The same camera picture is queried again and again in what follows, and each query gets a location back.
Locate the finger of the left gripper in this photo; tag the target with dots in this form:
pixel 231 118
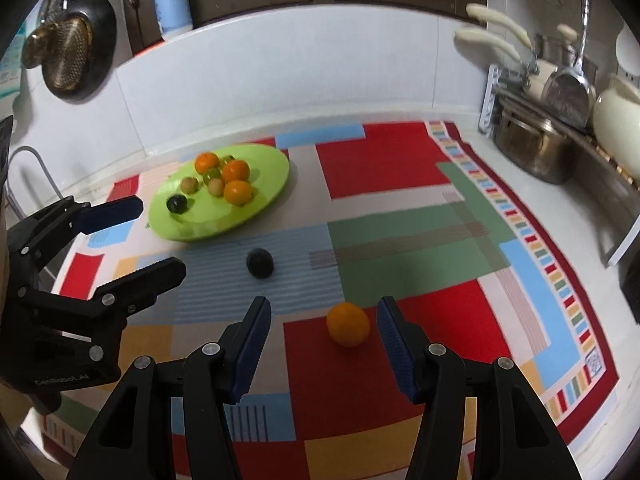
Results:
pixel 36 240
pixel 138 290

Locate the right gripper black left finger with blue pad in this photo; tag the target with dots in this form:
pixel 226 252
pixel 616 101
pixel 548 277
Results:
pixel 131 436

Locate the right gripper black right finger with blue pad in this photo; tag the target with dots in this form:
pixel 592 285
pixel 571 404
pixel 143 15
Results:
pixel 516 438

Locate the dark plum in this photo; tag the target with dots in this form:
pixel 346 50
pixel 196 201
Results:
pixel 177 204
pixel 259 263

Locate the yellow-green fruit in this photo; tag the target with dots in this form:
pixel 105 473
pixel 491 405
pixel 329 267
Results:
pixel 189 185
pixel 215 187

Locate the green grape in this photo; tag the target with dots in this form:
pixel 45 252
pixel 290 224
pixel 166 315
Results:
pixel 211 174
pixel 224 160

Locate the small orange tangerine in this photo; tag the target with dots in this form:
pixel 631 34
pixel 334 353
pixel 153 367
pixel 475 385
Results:
pixel 205 161

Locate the large orange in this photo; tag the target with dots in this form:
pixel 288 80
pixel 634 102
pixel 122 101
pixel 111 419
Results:
pixel 348 325

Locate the chrome kitchen faucet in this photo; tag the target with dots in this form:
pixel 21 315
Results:
pixel 26 189

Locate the green plate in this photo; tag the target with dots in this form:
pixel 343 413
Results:
pixel 210 216

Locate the brass colander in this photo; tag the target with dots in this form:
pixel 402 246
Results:
pixel 61 49

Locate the black hanging pan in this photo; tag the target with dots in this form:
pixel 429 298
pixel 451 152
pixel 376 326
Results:
pixel 101 19

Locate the colourful patchwork tablecloth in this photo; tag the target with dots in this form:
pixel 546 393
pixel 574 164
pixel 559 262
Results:
pixel 405 210

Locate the blue white soap bottle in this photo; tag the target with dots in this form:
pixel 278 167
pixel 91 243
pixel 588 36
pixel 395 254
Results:
pixel 173 18

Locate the steel pot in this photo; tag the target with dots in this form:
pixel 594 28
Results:
pixel 531 142

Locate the white ceramic jug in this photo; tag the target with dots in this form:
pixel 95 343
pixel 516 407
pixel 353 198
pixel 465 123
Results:
pixel 615 119

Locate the dish rack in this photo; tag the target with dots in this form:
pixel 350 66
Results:
pixel 499 84

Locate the cream handled pan lower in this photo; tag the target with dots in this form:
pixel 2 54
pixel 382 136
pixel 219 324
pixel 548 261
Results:
pixel 482 37

